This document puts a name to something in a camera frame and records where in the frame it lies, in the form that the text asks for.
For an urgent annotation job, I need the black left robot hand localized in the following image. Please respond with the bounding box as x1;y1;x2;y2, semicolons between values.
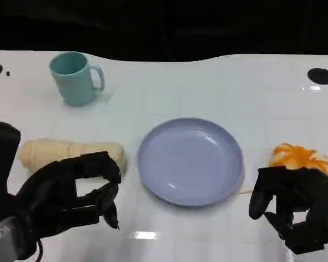
8;151;122;259

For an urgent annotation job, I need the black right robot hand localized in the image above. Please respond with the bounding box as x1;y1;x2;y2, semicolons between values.
248;165;328;257

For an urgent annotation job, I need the orange and white toy bread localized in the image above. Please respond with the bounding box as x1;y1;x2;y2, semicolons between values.
268;142;328;176

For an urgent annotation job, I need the pale green mug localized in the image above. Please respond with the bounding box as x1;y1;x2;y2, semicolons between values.
49;52;106;107

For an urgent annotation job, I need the lilac plate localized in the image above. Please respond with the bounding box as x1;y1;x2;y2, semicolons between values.
137;117;245;207

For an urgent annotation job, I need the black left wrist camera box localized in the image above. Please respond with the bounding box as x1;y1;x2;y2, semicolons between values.
0;119;22;227

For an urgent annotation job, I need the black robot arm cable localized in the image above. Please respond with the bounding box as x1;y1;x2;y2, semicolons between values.
36;239;45;262

